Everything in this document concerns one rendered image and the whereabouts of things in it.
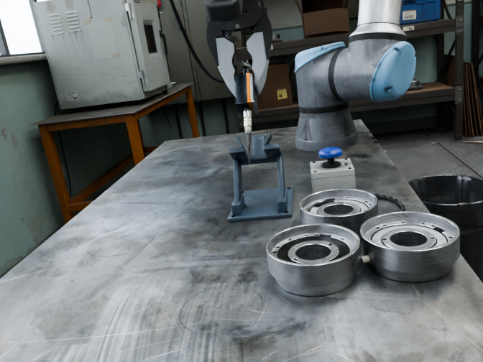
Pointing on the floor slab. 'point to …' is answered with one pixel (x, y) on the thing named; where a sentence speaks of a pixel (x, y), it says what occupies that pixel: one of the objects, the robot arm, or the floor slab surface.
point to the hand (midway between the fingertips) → (246, 87)
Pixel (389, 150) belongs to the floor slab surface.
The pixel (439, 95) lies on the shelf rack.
